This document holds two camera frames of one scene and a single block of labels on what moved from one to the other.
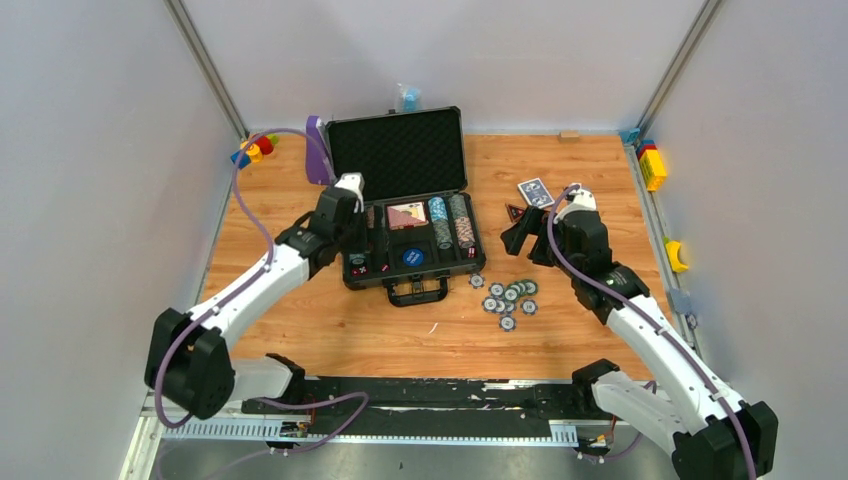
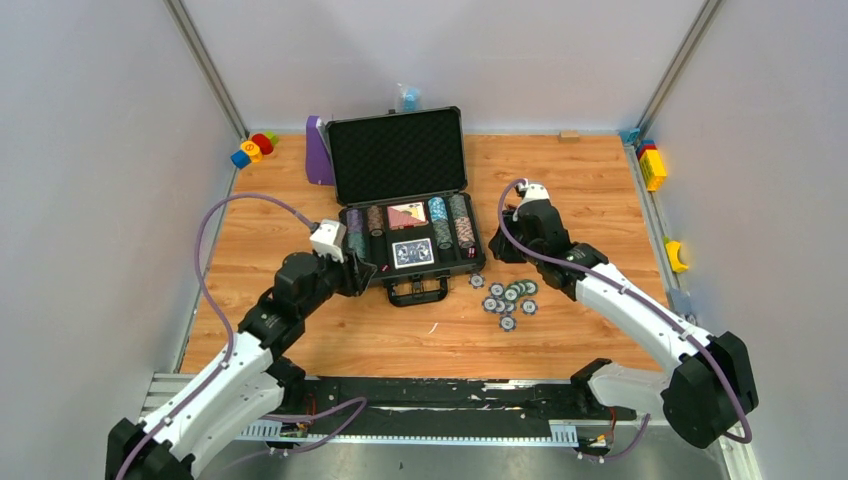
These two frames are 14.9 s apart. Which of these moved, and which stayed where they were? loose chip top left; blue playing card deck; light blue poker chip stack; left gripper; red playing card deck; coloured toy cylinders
Moved: blue playing card deck; left gripper
Stayed: light blue poker chip stack; loose chip top left; red playing card deck; coloured toy cylinders
